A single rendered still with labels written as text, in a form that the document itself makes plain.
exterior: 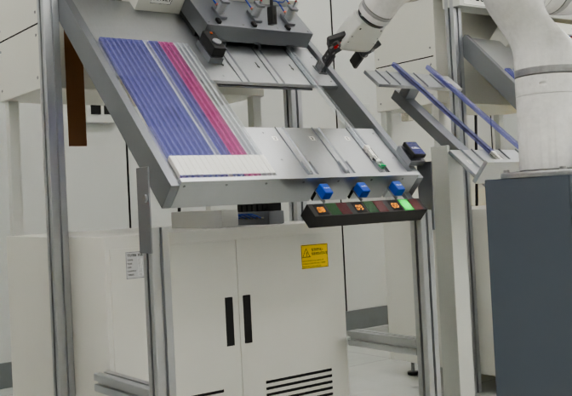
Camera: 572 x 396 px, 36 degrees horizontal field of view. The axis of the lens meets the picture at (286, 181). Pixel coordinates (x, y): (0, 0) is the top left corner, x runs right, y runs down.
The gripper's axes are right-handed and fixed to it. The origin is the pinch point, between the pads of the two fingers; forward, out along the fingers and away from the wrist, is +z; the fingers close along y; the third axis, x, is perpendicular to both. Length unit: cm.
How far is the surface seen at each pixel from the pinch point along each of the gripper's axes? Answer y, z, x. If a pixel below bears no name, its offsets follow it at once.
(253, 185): 40, 4, 35
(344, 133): 2.9, 8.1, 17.0
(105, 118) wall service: -18, 140, -105
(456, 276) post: -31, 28, 50
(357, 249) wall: -158, 182, -54
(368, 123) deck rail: -8.0, 9.0, 13.0
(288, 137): 21.3, 7.8, 18.7
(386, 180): 2.0, 4.3, 34.9
